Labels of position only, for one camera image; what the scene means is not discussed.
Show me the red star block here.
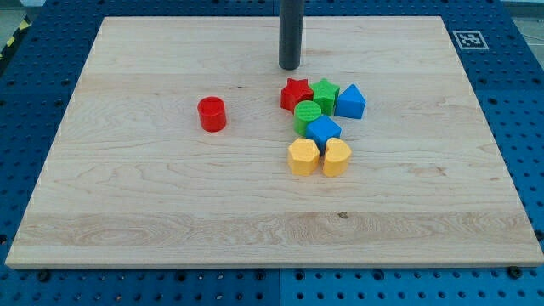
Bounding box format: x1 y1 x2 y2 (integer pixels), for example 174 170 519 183
280 78 314 113

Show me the yellow black hazard tape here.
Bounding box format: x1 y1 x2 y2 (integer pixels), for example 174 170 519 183
1 15 32 60

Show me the blue triangle block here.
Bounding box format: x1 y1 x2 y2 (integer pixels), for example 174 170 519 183
334 84 366 119

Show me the yellow heart block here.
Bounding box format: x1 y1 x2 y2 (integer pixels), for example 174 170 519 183
322 138 352 177

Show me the red cylinder block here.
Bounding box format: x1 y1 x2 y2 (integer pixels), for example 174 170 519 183
197 96 227 133

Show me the blue cube block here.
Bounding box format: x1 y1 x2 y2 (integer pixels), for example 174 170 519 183
305 115 342 156

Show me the green cylinder block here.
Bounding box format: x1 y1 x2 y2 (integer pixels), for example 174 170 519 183
293 100 322 137

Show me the yellow hexagon block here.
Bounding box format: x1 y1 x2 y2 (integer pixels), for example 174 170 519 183
287 138 320 176

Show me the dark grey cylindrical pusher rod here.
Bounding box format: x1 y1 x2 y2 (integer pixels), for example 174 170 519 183
279 0 304 71

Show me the light wooden board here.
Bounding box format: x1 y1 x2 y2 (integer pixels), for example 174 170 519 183
6 16 543 269

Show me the white fiducial marker tag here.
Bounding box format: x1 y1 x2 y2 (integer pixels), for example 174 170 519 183
453 30 489 50

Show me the green star block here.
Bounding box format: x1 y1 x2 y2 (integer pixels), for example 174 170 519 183
309 78 340 116

